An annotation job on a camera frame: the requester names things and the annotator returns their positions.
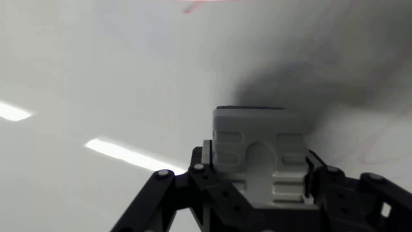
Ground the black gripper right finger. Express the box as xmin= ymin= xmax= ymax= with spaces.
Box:
xmin=306 ymin=148 xmax=412 ymax=232

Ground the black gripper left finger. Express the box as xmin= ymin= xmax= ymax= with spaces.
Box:
xmin=110 ymin=145 xmax=255 ymax=232

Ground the grey whiteboard duster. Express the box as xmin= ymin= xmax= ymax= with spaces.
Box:
xmin=212 ymin=105 xmax=311 ymax=206

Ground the white whiteboard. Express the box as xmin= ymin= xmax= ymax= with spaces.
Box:
xmin=0 ymin=0 xmax=412 ymax=232

